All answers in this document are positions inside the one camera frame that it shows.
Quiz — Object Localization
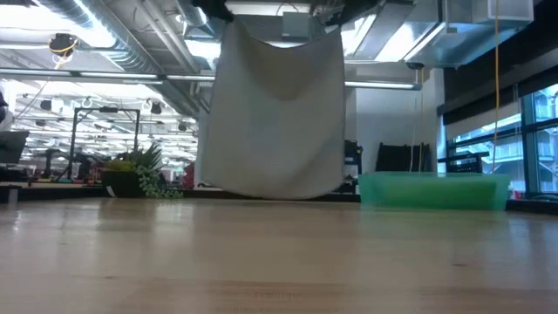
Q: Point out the grey waffle microfiber towel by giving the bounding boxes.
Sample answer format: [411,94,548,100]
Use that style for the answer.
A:
[194,17,348,201]

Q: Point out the teal plastic basket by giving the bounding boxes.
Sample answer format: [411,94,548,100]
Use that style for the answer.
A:
[357,171,511,212]

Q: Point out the black folding panel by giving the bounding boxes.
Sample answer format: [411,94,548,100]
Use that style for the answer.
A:
[375,142,431,173]

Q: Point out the potted succulent plant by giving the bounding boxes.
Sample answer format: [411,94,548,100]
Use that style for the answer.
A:
[100,143,184,201]

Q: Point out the black monitor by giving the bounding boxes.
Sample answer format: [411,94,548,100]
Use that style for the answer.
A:
[0,130,30,165]

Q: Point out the silver ventilation duct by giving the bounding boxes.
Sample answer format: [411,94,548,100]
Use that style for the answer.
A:
[348,0,535,69]

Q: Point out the black yellow cable reel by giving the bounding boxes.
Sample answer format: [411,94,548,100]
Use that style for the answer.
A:
[47,33,79,58]

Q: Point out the black robot rig frame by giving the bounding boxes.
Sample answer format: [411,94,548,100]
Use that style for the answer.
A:
[67,106,141,181]

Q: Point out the black aluminium table frame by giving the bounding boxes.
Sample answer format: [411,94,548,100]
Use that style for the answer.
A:
[0,185,558,213]

